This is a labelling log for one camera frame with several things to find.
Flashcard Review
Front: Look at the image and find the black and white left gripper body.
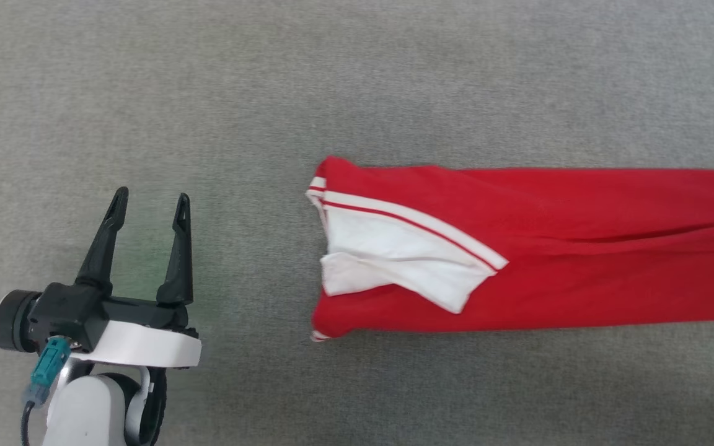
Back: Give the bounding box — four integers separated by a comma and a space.
71, 296, 203, 369

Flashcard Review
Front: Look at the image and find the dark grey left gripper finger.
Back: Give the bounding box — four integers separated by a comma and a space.
74, 186, 130, 293
156, 193, 195, 305

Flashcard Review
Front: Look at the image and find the red and white garment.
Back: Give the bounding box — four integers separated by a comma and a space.
305, 155, 714, 343

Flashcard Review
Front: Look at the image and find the red white green cloth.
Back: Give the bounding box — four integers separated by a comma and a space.
0, 0, 714, 446

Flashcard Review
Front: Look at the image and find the black cable with teal connector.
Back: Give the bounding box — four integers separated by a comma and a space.
20, 336, 73, 446

